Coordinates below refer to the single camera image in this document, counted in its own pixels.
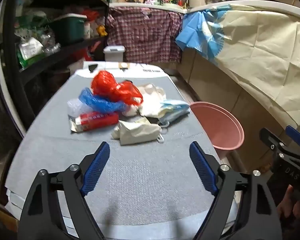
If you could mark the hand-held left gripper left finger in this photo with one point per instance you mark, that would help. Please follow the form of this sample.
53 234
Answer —
97 167

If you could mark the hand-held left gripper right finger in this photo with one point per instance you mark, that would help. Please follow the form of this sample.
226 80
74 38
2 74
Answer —
202 167

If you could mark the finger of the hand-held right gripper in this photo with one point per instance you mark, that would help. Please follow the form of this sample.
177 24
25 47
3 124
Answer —
295 135
267 135

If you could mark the pink plastic bin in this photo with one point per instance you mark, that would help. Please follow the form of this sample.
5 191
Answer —
222 130

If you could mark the red and white carton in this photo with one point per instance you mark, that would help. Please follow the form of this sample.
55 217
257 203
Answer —
95 121

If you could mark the cream latex glove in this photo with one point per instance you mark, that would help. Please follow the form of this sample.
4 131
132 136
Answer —
137 131

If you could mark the clear plastic tube pack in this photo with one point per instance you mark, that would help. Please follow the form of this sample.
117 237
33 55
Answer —
76 107

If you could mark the blue plastic bag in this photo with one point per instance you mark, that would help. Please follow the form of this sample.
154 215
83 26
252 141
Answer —
100 103

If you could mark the blue face mask pack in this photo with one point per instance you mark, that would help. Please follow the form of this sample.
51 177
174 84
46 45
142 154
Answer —
173 110

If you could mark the red plastic bag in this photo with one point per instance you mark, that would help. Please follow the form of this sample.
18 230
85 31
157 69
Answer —
105 85

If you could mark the white cloth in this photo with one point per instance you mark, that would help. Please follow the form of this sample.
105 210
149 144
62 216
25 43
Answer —
150 100

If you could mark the person's right hand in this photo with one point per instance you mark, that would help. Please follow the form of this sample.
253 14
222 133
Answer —
285 205

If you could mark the cream and blue sheet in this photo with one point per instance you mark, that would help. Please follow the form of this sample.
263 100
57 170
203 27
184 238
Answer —
265 42

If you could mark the orange red bag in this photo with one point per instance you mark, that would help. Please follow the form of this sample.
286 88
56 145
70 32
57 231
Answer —
83 55

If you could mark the white lidded bin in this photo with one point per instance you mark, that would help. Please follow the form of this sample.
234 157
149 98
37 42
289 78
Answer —
114 53

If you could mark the black shelf rack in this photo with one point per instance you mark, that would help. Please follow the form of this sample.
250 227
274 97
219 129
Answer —
72 51

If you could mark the crumpled clear plastic bag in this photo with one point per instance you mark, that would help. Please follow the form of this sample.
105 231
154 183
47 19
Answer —
50 45

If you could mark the green and white packet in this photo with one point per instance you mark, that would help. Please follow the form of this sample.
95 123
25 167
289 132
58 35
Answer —
30 52

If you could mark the yellow toy figure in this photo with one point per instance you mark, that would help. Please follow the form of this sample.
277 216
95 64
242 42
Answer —
101 30

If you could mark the white labelled bottle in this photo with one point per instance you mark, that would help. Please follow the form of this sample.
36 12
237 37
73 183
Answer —
87 30

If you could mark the red plaid shirt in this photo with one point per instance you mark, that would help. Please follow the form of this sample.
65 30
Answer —
145 37

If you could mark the green storage box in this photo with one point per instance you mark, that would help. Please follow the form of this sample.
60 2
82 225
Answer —
67 30

